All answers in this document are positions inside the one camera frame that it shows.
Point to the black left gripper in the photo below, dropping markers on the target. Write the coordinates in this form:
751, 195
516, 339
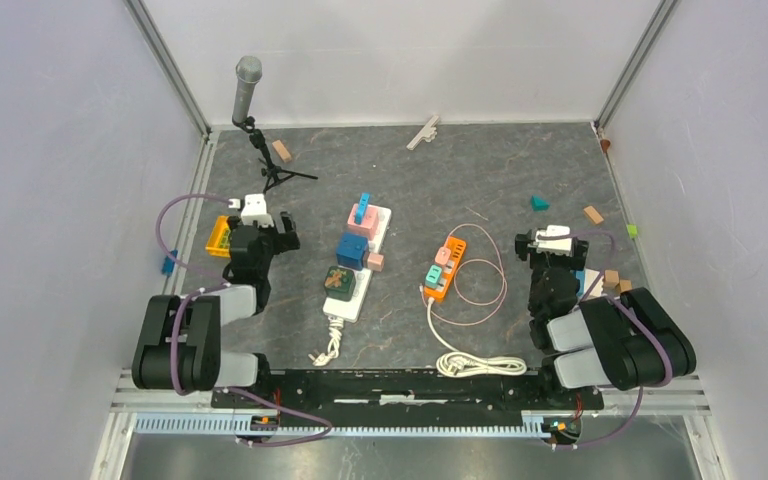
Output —
283, 242

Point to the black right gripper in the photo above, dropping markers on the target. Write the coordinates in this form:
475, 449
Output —
576, 261

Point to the orange power strip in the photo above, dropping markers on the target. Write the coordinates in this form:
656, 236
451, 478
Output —
458, 248

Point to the dark green socket cube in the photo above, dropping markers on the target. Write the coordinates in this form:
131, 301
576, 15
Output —
339, 283

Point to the blue cube socket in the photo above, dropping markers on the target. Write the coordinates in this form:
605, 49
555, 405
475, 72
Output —
351, 251

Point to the teal cube block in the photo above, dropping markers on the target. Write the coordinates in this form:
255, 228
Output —
433, 276

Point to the white multicolour power strip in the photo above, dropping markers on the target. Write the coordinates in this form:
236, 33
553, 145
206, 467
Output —
349, 311

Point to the pink cube socket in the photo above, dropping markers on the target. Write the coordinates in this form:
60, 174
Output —
370, 224

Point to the light blue adapter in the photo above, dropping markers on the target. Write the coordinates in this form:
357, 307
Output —
361, 208

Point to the small mauve cube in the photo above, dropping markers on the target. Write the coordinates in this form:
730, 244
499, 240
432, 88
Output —
374, 261

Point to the small pink charger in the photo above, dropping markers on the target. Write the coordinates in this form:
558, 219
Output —
442, 256

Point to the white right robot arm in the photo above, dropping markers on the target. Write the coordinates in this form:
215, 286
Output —
594, 340

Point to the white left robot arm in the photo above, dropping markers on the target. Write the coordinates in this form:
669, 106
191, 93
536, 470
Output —
179, 346

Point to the yellow toy crate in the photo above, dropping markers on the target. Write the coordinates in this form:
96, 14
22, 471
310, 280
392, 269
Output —
218, 243

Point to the teal triangle block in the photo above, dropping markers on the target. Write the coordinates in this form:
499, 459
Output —
539, 204

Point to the tan block right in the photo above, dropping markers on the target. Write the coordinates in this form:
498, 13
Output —
593, 215

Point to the wooden blocks pair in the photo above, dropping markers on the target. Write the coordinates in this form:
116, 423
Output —
613, 282

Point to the black tripod mic stand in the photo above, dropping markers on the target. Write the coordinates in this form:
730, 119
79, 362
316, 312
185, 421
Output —
274, 175

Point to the tan wooden block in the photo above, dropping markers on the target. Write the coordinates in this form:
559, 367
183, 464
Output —
282, 151

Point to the grey microphone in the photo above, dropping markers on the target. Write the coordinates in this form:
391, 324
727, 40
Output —
249, 72

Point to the blue clip on rail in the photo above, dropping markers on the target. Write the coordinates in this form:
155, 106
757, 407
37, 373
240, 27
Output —
169, 263

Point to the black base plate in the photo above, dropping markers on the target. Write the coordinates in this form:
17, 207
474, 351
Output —
414, 397

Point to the white plastic bracket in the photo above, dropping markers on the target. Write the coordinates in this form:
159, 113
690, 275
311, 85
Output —
427, 133

